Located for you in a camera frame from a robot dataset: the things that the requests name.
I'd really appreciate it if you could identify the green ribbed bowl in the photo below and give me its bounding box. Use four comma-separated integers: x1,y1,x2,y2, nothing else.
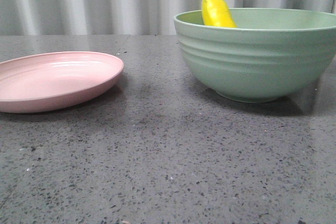
174,8,335,103

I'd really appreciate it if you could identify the pink plate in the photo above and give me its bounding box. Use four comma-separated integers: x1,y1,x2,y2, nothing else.
1,51,124,113

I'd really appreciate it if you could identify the yellow banana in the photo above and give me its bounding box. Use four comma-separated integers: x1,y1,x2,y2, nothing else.
202,0,237,28

